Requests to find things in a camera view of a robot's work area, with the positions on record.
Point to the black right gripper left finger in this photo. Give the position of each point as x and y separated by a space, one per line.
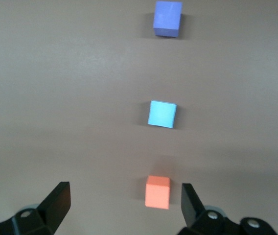
51 210

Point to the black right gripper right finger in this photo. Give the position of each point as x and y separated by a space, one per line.
192 210

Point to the light blue block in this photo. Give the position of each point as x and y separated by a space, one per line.
162 113

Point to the orange block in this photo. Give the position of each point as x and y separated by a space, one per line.
157 193

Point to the purple block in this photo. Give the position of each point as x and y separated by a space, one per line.
167 17

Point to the brown table cover sheet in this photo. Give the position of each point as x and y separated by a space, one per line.
55 98

